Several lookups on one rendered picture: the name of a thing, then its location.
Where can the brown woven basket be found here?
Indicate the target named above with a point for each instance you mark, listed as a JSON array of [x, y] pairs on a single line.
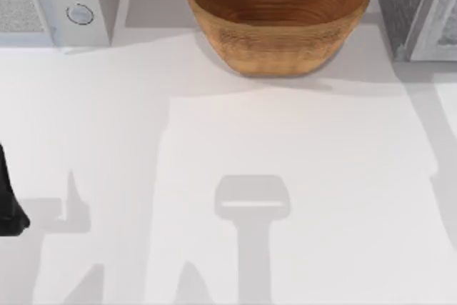
[[278, 44]]

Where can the pale microwave oven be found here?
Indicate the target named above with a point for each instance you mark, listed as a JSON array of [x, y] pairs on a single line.
[[100, 5]]

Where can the round microwave knob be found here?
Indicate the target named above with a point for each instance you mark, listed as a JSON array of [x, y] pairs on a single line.
[[80, 13]]

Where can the grey cabinet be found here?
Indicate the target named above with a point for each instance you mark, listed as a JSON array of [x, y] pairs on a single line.
[[400, 5]]

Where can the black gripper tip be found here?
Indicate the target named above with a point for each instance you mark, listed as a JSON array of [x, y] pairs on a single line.
[[9, 205]]

